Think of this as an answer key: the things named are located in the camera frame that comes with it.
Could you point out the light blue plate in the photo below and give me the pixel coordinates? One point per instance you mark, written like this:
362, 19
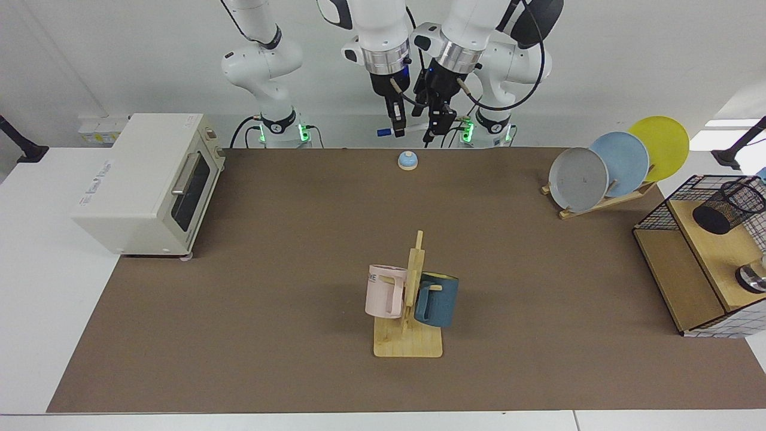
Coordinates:
625, 158

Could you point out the wooden plate rack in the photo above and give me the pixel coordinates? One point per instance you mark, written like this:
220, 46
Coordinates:
598, 205

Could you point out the black mesh pen holder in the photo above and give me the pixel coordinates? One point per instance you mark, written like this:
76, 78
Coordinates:
721, 211

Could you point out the blue and white marker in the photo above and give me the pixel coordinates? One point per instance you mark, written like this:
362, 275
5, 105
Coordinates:
383, 131

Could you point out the pink cup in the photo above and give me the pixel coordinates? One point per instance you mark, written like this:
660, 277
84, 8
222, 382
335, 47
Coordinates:
380, 293

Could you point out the grey plate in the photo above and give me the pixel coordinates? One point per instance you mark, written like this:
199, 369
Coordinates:
577, 179

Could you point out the small blue round bell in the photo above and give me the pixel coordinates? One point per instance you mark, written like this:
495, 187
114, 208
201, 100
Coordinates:
407, 159

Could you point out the yellow plate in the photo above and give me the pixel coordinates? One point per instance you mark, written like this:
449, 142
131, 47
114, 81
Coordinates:
667, 143

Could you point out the black stand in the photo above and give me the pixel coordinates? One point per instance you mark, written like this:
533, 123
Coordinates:
24, 146
739, 146

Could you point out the shiny round metal lid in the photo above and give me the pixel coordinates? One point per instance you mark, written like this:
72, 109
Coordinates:
753, 276

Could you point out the brown table cloth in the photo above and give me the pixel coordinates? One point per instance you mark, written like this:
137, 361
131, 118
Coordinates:
335, 371

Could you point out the dark teal cup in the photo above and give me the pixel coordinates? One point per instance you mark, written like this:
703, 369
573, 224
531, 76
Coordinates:
440, 302

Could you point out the pale toaster oven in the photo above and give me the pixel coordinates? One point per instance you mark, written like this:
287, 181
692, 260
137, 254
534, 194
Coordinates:
131, 179

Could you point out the wooden cup stand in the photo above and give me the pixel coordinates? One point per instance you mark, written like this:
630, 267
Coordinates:
407, 344

